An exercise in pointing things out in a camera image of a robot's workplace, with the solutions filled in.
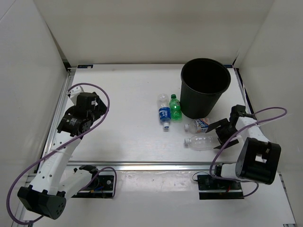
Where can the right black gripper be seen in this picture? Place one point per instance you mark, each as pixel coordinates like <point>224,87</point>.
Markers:
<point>217,124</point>

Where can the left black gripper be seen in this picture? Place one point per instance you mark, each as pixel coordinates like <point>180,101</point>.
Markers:
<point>100,109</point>

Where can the clear unlabelled plastic bottle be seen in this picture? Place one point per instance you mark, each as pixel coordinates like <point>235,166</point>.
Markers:
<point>201,143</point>

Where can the white orange label bottle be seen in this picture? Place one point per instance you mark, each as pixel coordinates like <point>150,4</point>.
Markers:
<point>199,125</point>

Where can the blue label water bottle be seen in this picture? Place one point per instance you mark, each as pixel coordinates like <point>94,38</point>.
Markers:
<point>164,111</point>

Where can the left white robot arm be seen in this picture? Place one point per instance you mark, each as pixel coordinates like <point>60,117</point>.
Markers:
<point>46,194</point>

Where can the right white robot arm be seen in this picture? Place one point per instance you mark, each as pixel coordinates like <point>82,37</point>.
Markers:
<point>259,157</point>

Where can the black plastic waste bin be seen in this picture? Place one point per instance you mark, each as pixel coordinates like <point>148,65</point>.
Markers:
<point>203,81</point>

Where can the green soda bottle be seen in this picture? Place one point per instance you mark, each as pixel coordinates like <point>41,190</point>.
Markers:
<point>175,108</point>

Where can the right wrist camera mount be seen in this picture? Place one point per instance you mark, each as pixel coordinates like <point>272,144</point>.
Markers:
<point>244,121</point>

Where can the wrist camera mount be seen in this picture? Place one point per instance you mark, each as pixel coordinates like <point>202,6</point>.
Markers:
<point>244,121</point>
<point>75,90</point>

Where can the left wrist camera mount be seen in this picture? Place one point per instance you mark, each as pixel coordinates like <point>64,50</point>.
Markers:
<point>75,90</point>

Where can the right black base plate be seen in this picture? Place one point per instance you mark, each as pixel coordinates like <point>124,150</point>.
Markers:
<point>216,189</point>

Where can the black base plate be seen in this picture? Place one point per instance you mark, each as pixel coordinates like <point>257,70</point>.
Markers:
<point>103,187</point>
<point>216,189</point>

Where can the aluminium front rail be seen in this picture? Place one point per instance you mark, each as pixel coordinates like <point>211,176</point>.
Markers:
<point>144,166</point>

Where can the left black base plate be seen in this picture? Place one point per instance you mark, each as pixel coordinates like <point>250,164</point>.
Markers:
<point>103,187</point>

